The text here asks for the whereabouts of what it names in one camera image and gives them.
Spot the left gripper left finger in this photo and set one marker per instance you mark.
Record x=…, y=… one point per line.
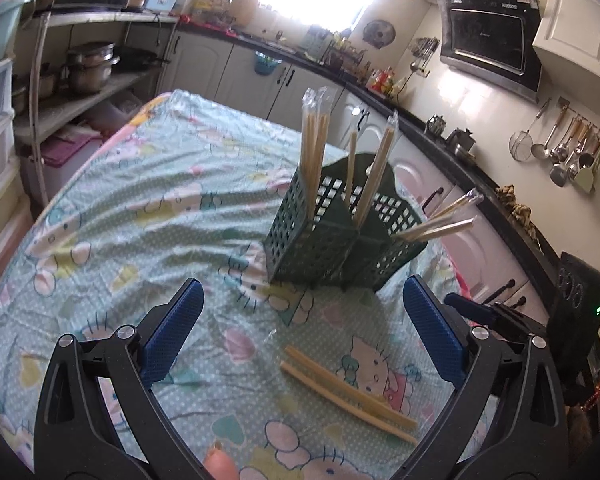
x=74, y=437

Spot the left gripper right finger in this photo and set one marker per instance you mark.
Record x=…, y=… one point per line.
x=505, y=418

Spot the chopstick pair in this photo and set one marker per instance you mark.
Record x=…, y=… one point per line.
x=316, y=109
x=374, y=410
x=376, y=171
x=350, y=168

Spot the wrapped chopstick pair leaning out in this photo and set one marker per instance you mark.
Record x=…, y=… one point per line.
x=445, y=222

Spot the black countertop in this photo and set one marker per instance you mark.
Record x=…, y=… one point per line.
x=538, y=259

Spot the green hanging spatula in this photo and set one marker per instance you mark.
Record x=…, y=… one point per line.
x=585, y=177

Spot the hanging metal ladle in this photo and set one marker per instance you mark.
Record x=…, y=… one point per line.
x=540, y=150

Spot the metal strainer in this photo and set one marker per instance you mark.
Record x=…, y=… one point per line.
x=520, y=143

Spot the green perforated utensil basket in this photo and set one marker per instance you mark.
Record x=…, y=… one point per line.
x=327, y=248

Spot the steel kettle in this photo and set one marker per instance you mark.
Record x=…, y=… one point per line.
x=460, y=142

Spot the Hello Kitty tablecloth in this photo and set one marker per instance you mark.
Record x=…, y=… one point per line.
x=189, y=190

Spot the wrapped chopstick pair in basket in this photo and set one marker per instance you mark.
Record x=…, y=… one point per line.
x=350, y=168
x=376, y=171

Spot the pink lidded storage box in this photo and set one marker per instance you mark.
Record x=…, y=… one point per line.
x=63, y=154

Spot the white upper cabinet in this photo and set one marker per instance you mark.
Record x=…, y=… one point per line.
x=569, y=33

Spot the black range hood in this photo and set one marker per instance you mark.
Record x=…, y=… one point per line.
x=493, y=40

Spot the teal hanging bowl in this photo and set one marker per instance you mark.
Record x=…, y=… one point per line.
x=264, y=64

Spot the stacked steel pots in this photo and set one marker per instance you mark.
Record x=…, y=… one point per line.
x=90, y=66

